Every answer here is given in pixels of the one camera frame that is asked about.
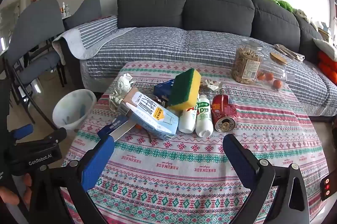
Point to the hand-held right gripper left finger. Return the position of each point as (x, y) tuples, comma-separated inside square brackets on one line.
[(97, 163)]

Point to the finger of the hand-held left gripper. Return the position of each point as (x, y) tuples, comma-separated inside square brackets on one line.
[(22, 130), (50, 135)]

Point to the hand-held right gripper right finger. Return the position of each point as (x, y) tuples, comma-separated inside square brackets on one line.
[(239, 160)]

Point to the white trash bin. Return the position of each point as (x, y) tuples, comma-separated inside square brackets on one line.
[(71, 105)]

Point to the blue and white carton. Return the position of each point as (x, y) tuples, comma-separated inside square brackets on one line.
[(115, 127)]

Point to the crushed red soda can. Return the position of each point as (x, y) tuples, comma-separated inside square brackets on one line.
[(223, 110)]

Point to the white drink bottle green label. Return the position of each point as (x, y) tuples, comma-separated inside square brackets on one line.
[(204, 116), (187, 118)]

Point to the light blue milk carton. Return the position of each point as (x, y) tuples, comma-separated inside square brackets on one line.
[(150, 113)]

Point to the white paper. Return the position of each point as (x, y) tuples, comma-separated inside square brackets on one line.
[(123, 84)]

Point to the yellow green sponge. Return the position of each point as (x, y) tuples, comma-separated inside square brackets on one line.
[(184, 89)]

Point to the person's left hand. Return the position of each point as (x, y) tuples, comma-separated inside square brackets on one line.
[(9, 193)]

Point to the crumpled foil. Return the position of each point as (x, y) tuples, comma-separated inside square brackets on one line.
[(115, 101)]

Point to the crumpled silver wrapper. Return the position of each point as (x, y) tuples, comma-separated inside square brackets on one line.
[(212, 85)]

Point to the small orange tomato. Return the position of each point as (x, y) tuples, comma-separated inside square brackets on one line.
[(261, 76), (277, 84), (269, 76)]

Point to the black device red lights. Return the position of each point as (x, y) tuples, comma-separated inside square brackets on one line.
[(327, 184)]

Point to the plastic jar of snack sticks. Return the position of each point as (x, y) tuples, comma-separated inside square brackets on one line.
[(246, 63)]

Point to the dark blue box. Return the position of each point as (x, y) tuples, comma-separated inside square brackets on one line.
[(162, 88)]

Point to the clear jar wooden lid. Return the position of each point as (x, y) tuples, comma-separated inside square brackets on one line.
[(279, 66)]

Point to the grey chair black legs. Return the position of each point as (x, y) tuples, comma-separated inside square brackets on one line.
[(34, 18), (89, 8)]

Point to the beige folded cloth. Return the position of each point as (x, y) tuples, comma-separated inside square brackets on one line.
[(288, 51)]

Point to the orange cushion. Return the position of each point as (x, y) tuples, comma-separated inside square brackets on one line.
[(327, 68)]

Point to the grey sofa with striped blanket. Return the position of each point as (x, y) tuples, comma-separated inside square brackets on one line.
[(171, 47)]

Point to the white pillow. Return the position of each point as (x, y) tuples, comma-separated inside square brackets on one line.
[(326, 48)]

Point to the beige plush toy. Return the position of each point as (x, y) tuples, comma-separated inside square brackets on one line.
[(305, 17)]

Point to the green plush toy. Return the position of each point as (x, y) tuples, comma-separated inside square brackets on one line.
[(281, 3)]

